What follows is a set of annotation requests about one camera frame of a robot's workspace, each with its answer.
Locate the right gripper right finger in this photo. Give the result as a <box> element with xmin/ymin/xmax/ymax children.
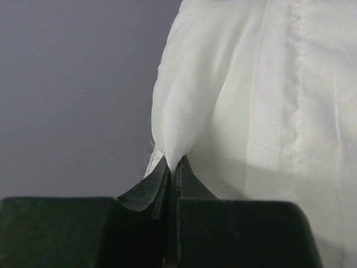
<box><xmin>171</xmin><ymin>157</ymin><xmax>322</xmax><ymax>267</ymax></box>

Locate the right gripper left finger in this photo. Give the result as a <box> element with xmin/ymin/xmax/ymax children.
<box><xmin>1</xmin><ymin>159</ymin><xmax>170</xmax><ymax>267</ymax></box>

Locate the white pillow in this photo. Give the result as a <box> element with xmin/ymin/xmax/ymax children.
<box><xmin>147</xmin><ymin>1</ymin><xmax>356</xmax><ymax>267</ymax></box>

